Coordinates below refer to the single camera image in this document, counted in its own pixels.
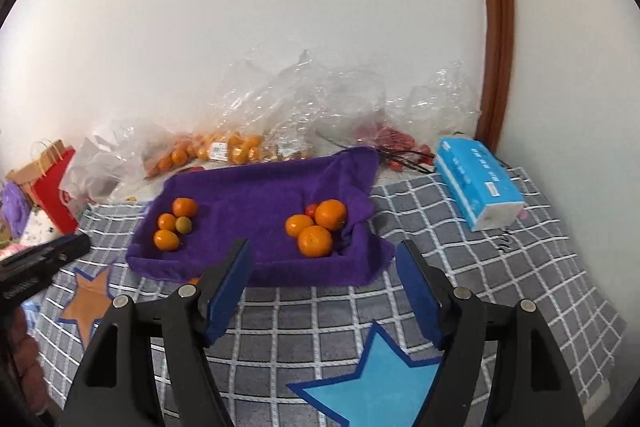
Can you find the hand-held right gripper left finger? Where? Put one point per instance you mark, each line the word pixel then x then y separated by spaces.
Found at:
pixel 227 292

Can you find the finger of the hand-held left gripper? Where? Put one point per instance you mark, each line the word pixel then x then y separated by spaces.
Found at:
pixel 65 249

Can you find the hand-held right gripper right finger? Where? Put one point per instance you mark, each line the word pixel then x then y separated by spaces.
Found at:
pixel 420 297

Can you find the purple towel lined tray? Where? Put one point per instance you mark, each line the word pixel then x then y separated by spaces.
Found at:
pixel 250 217

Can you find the large orange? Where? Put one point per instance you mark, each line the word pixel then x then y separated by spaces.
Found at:
pixel 330 214
pixel 315 240

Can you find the small red fruit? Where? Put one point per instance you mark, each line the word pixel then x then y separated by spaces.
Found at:
pixel 310 209

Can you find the pile of small red fruits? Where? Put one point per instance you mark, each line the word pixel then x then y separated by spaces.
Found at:
pixel 395 139

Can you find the person's left hand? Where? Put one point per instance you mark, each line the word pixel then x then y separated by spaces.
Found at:
pixel 27 357

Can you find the pink cloth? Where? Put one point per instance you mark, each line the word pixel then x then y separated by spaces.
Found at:
pixel 12 251

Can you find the white printed bag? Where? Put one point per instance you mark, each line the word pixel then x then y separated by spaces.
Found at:
pixel 37 227

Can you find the red paper bag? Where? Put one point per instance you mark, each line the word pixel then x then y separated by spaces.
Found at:
pixel 52 187

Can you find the purple plush item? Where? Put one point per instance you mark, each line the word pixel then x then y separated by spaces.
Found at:
pixel 14 207

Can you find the small green fruit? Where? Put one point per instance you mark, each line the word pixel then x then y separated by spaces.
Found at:
pixel 184 224

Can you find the white plastic bag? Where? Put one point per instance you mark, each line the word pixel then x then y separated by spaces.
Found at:
pixel 92 172

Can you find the grey checked blanket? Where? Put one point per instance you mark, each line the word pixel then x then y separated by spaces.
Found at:
pixel 310 322

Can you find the medium orange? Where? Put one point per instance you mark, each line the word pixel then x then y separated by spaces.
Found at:
pixel 299 225

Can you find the small dark clip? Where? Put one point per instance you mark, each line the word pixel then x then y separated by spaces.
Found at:
pixel 505 240

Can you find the blue tissue pack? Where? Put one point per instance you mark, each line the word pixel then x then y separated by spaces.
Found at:
pixel 477 182

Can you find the labelled bag of mandarins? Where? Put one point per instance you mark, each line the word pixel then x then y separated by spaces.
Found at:
pixel 240 149

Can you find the crumpled clear plastic bag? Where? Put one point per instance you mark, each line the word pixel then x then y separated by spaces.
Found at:
pixel 440 107
pixel 310 102

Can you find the brown wooden door frame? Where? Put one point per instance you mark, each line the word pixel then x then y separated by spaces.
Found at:
pixel 500 32

